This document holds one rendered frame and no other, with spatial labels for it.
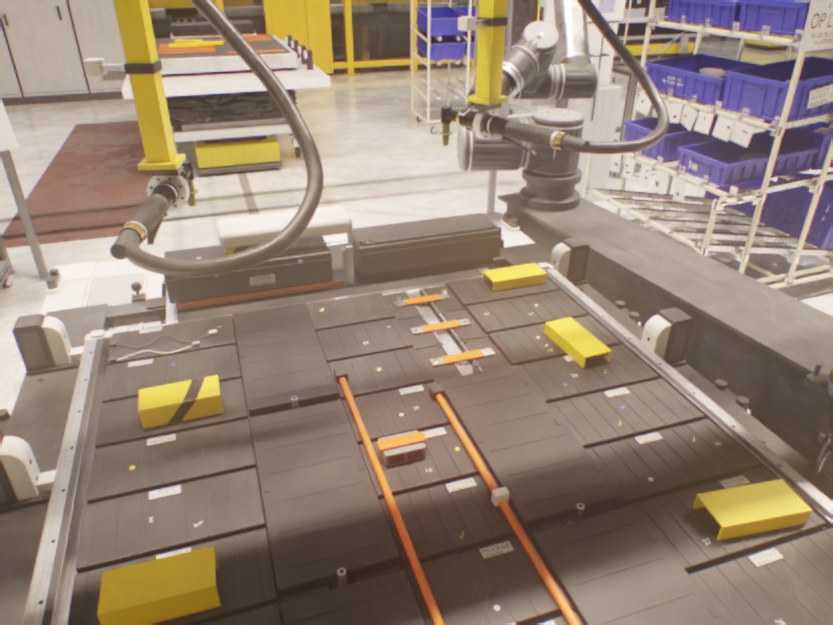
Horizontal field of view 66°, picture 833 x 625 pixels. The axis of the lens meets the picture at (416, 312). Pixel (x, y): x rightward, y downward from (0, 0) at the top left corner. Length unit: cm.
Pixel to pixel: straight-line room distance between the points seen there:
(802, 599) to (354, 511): 67
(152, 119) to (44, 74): 885
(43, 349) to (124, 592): 94
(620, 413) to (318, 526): 63
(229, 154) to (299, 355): 483
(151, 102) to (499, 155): 142
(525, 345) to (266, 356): 59
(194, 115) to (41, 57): 455
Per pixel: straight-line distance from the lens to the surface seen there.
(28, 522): 145
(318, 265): 174
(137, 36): 145
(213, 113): 598
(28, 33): 1026
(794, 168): 407
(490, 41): 180
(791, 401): 195
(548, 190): 260
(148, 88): 146
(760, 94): 377
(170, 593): 100
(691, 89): 411
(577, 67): 222
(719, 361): 206
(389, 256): 178
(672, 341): 172
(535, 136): 173
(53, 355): 185
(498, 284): 172
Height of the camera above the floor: 181
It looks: 30 degrees down
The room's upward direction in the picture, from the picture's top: straight up
